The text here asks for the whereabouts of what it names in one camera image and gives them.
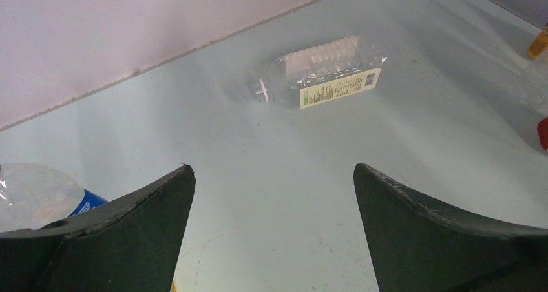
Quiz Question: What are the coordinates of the orange navy label bottle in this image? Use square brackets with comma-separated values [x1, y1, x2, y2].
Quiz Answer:
[527, 25, 547, 59]

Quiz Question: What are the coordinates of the red gold label tea bottle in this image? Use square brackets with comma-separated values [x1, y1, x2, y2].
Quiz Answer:
[536, 117, 548, 151]

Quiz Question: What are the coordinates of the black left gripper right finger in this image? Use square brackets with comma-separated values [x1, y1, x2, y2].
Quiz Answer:
[353, 163, 547, 291]

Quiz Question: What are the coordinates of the clear bottle blue label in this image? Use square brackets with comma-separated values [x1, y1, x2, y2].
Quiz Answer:
[1, 163, 107, 232]

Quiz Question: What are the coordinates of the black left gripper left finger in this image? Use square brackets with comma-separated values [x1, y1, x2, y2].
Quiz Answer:
[1, 165, 196, 291]

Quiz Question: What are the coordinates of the clear square bottle cream label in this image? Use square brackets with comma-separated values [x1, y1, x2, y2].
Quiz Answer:
[248, 35, 388, 109]

